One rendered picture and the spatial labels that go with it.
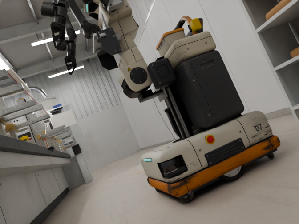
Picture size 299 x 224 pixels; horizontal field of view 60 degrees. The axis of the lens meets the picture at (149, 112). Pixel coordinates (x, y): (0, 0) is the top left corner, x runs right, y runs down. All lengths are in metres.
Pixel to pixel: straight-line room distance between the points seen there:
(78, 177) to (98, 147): 6.29
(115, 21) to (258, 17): 1.51
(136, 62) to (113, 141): 10.71
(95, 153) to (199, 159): 10.90
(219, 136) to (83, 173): 4.66
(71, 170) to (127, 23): 4.62
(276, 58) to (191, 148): 1.58
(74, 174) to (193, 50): 4.82
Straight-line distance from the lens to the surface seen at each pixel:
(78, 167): 5.92
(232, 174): 1.41
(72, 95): 12.52
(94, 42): 1.64
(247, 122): 1.47
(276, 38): 2.75
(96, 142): 12.13
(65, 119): 5.86
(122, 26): 1.66
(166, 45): 1.67
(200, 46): 1.51
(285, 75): 2.66
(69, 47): 1.89
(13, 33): 8.99
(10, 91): 1.36
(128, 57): 1.55
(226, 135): 1.39
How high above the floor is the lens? 0.37
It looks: 5 degrees up
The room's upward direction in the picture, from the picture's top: 23 degrees counter-clockwise
